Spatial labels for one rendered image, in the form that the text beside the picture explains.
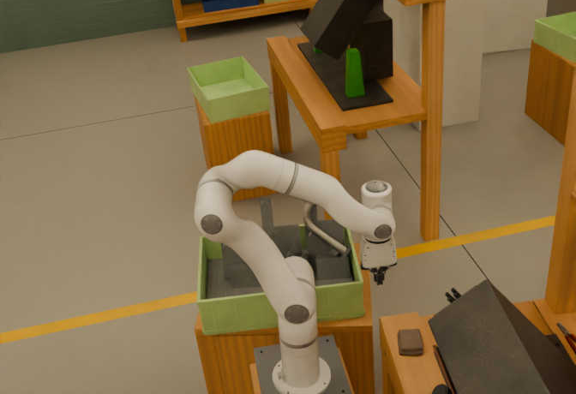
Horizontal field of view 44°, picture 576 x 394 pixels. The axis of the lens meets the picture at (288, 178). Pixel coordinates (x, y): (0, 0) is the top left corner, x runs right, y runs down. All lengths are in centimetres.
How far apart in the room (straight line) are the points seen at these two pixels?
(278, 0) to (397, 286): 467
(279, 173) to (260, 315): 95
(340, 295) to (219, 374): 62
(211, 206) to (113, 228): 310
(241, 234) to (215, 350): 100
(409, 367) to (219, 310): 73
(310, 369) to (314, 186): 67
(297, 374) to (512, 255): 234
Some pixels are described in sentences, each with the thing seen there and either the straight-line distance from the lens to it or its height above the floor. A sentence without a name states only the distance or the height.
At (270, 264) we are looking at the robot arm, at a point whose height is 142.
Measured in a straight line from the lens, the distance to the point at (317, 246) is 286.
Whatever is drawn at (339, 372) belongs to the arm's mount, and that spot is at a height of 91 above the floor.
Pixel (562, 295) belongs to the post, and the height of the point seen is 97.
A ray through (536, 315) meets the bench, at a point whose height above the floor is 88.
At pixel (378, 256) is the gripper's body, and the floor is 140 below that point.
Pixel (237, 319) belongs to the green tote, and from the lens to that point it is 271.
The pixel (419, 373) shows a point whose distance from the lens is 241.
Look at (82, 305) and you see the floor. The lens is 436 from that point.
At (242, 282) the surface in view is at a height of 87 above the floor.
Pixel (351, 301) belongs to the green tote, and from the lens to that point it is 270.
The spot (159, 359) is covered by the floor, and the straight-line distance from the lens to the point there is 388.
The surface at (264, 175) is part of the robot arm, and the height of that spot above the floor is 171.
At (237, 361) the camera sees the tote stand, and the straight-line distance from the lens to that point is 289.
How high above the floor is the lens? 266
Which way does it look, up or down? 31 degrees down
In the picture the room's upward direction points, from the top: 6 degrees counter-clockwise
